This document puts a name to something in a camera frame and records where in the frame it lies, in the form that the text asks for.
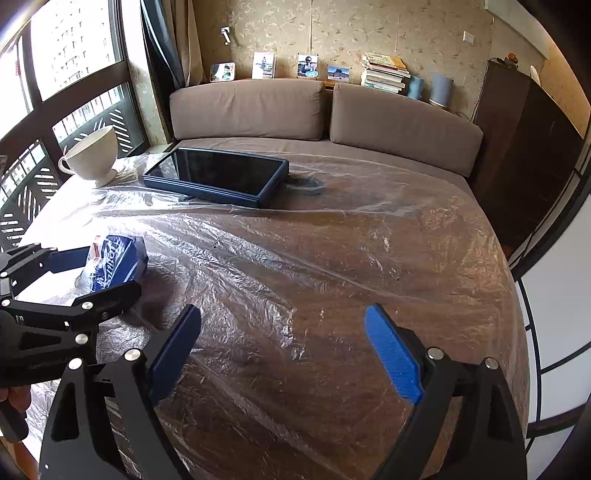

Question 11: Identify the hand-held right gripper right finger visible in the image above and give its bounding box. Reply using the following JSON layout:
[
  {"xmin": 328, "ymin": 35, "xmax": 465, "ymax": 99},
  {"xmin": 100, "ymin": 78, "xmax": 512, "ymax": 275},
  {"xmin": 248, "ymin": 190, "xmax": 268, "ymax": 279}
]
[{"xmin": 364, "ymin": 304, "xmax": 529, "ymax": 480}]

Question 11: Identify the person's left hand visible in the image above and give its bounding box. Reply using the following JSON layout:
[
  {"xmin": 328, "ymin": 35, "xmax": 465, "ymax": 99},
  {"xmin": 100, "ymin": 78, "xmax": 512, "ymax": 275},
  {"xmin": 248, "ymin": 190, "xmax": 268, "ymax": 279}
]
[{"xmin": 0, "ymin": 385, "xmax": 31, "ymax": 415}]

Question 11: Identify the dark curtain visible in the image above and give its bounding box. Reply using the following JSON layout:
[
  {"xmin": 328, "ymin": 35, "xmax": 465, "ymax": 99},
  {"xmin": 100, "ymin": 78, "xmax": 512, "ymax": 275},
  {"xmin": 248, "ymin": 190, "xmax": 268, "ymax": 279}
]
[{"xmin": 141, "ymin": 0, "xmax": 195, "ymax": 88}]

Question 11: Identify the stack of books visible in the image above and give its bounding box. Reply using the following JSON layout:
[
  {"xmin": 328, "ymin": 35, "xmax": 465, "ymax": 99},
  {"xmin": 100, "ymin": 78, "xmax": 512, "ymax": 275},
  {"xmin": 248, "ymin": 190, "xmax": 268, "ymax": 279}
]
[{"xmin": 360, "ymin": 52, "xmax": 411, "ymax": 94}]

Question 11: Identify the brown sofa cushion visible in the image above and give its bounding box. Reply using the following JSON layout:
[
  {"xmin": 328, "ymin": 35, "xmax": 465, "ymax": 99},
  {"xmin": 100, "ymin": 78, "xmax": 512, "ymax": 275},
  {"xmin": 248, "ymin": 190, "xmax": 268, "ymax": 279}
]
[
  {"xmin": 169, "ymin": 79, "xmax": 326, "ymax": 141},
  {"xmin": 330, "ymin": 83, "xmax": 483, "ymax": 178}
]

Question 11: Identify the black-framed white sliding screen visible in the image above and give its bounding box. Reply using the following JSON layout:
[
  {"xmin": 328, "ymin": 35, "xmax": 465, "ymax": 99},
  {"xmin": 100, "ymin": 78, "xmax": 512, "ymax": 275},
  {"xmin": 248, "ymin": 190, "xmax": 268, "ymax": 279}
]
[{"xmin": 508, "ymin": 168, "xmax": 591, "ymax": 439}]

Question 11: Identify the white porcelain cup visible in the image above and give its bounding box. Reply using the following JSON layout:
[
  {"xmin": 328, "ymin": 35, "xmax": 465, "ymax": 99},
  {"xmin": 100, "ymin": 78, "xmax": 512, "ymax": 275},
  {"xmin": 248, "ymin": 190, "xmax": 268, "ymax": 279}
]
[{"xmin": 58, "ymin": 126, "xmax": 120, "ymax": 188}]

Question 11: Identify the dark wooden cabinet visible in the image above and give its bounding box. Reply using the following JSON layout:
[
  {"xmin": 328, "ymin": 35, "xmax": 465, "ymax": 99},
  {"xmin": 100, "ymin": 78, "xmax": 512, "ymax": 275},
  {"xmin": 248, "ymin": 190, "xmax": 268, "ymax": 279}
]
[{"xmin": 471, "ymin": 60, "xmax": 587, "ymax": 250}]

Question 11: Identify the brown sofa seat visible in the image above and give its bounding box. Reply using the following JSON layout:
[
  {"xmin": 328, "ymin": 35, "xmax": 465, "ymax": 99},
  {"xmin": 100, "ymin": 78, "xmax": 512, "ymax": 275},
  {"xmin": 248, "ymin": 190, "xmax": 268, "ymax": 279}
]
[{"xmin": 171, "ymin": 136, "xmax": 472, "ymax": 185}]

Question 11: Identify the clear plastic table cover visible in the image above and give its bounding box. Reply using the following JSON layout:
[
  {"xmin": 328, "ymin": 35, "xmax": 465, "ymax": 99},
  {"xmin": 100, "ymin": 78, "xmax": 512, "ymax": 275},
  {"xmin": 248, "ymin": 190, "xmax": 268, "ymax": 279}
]
[{"xmin": 18, "ymin": 152, "xmax": 529, "ymax": 480}]

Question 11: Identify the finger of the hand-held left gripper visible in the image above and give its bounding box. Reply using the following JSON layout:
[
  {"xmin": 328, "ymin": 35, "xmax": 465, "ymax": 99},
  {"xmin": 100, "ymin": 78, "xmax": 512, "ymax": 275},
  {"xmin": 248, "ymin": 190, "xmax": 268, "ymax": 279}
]
[
  {"xmin": 0, "ymin": 281, "xmax": 141, "ymax": 333},
  {"xmin": 0, "ymin": 244, "xmax": 93, "ymax": 296}
]

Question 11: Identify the blue white snack packet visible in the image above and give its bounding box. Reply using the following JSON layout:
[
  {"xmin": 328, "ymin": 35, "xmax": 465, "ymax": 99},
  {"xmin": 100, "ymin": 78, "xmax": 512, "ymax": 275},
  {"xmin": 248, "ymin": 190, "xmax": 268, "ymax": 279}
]
[{"xmin": 76, "ymin": 234, "xmax": 149, "ymax": 296}]

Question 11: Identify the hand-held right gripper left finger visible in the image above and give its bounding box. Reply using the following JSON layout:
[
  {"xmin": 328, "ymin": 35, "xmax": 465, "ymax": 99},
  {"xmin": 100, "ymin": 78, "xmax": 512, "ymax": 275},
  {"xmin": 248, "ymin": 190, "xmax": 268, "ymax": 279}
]
[{"xmin": 39, "ymin": 304, "xmax": 202, "ymax": 480}]

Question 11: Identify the large window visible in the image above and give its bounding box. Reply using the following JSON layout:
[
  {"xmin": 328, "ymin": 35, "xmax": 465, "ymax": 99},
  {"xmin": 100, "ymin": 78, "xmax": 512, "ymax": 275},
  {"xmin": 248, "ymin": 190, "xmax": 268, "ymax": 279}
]
[{"xmin": 0, "ymin": 0, "xmax": 148, "ymax": 252}]

